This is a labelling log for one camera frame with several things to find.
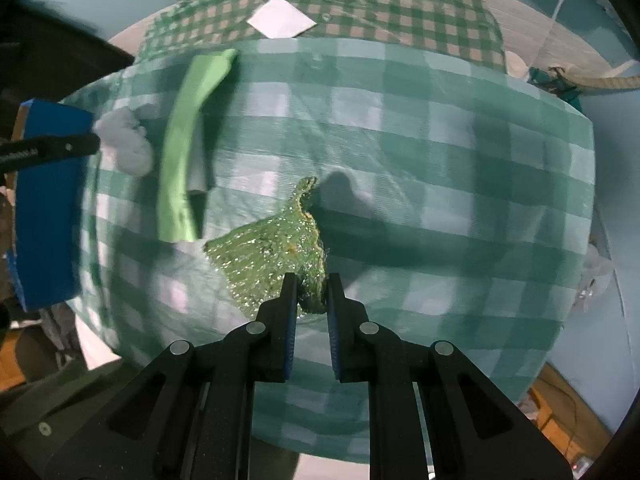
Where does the white plastic bag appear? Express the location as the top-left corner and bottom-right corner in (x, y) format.
(92, 107), (154, 177)

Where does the light green foam sheet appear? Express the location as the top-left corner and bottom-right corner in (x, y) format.
(156, 49), (236, 243)

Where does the blue cardboard box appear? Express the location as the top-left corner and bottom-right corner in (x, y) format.
(1, 99), (100, 312)

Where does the black furniture panel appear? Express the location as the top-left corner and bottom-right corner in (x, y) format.
(0, 0), (134, 139)

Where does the large-check green plastic tablecloth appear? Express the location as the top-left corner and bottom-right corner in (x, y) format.
(70, 38), (596, 463)

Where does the white paper card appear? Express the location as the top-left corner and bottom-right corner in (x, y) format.
(247, 0), (317, 39)

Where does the small-check green tablecloth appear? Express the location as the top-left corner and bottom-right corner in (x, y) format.
(136, 0), (506, 72)

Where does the teal basket with cables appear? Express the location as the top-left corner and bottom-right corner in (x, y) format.
(528, 67), (582, 112)

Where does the beige braided rope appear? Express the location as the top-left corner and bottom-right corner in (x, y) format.
(546, 64), (640, 92)

